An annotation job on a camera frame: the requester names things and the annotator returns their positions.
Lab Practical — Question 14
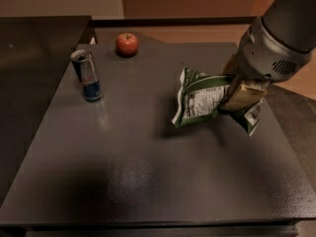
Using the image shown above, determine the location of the green jalapeno chip bag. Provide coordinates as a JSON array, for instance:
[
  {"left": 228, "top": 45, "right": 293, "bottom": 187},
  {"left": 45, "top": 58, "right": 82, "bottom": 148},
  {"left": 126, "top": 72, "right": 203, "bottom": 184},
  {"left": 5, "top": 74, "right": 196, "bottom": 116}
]
[{"left": 172, "top": 67, "right": 263, "bottom": 136}]

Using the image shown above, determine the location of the blue silver energy drink can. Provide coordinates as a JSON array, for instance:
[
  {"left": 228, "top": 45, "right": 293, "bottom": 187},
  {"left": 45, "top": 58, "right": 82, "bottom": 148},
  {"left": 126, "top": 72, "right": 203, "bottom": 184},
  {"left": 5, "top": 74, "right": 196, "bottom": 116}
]
[{"left": 70, "top": 49, "right": 102, "bottom": 102}]

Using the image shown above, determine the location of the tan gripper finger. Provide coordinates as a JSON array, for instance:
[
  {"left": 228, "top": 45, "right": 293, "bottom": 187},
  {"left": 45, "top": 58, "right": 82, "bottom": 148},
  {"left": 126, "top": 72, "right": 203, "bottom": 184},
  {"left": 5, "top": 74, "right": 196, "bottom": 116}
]
[
  {"left": 222, "top": 54, "right": 239, "bottom": 76},
  {"left": 219, "top": 79, "right": 268, "bottom": 112}
]

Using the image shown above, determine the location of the dark side cabinet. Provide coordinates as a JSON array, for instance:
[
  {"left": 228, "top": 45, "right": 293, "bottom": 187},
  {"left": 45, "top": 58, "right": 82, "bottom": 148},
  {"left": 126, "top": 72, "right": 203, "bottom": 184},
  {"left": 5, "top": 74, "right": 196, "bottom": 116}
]
[{"left": 0, "top": 16, "right": 95, "bottom": 204}]

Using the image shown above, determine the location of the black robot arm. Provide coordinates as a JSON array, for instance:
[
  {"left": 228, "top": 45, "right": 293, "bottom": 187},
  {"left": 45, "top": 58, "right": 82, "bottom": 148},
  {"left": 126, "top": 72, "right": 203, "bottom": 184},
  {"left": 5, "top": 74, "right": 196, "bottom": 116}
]
[{"left": 220, "top": 0, "right": 316, "bottom": 111}]

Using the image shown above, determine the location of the red apple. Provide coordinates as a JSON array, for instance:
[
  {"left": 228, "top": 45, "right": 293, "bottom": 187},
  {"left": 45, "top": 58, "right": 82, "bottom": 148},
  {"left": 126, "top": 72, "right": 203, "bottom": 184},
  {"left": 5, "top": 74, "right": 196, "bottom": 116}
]
[{"left": 116, "top": 33, "right": 138, "bottom": 57}]

